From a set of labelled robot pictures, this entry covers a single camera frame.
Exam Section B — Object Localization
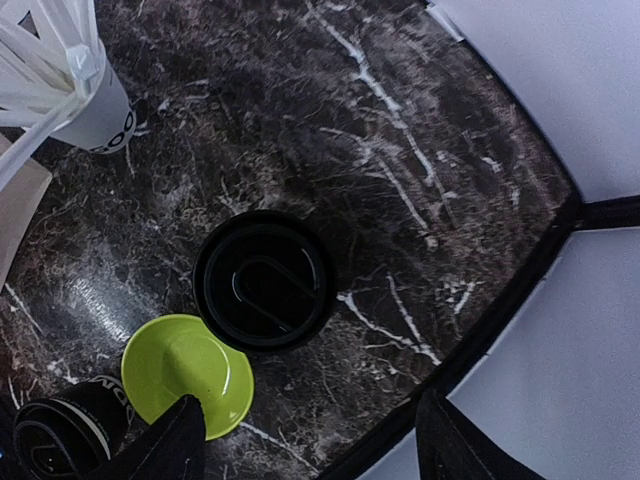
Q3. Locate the lime green bowl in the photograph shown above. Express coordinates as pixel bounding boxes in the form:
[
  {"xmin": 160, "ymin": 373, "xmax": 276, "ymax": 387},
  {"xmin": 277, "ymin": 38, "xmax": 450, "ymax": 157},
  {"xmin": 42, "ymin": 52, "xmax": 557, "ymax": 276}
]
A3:
[{"xmin": 121, "ymin": 314, "xmax": 255, "ymax": 441}]

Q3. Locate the black coffee cup lid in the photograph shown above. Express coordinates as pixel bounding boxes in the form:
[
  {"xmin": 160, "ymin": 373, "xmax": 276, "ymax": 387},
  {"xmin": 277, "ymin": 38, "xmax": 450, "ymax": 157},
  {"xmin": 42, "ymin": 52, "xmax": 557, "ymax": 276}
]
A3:
[{"xmin": 192, "ymin": 210, "xmax": 337, "ymax": 355}]

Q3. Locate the white paper straw cup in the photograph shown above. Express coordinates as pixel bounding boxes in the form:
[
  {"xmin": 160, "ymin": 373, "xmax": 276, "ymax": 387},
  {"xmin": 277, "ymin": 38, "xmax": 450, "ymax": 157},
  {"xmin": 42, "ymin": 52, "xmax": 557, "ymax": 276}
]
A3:
[{"xmin": 50, "ymin": 41, "xmax": 137, "ymax": 155}]

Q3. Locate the black right frame post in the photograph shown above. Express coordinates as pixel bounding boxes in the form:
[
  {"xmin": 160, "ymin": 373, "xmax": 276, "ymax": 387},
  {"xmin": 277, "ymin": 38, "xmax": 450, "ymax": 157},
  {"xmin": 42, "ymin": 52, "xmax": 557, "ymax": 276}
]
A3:
[{"xmin": 576, "ymin": 195, "xmax": 640, "ymax": 230}]

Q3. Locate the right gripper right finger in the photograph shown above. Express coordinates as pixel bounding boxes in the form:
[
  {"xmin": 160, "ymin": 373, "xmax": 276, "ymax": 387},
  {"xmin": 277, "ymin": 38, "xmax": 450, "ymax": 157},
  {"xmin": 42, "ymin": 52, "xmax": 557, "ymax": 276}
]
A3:
[{"xmin": 415, "ymin": 389, "xmax": 540, "ymax": 480}]

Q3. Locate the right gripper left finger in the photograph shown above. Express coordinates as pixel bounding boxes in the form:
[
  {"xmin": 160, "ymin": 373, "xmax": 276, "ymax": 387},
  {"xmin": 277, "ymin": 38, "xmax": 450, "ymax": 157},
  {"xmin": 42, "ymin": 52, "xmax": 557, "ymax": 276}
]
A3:
[{"xmin": 84, "ymin": 394, "xmax": 206, "ymax": 480}]

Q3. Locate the checkered paper takeout bag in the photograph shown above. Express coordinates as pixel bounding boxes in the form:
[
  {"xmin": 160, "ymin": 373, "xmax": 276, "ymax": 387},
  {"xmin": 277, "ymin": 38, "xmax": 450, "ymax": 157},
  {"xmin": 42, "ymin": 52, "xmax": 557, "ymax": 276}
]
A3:
[{"xmin": 1, "ymin": 159, "xmax": 52, "ymax": 286}]

